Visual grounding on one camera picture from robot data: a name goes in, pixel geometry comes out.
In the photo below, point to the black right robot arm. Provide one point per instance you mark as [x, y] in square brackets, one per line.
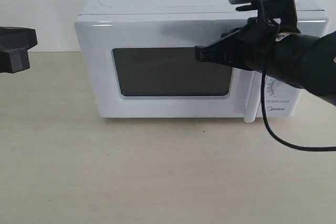
[280, 51]

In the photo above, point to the white microwave oven body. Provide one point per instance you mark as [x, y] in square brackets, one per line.
[312, 20]

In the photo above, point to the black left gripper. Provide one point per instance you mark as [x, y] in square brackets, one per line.
[15, 43]

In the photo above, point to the white microwave door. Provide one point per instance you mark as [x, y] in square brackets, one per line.
[147, 69]

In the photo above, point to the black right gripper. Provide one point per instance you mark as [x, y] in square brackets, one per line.
[246, 47]

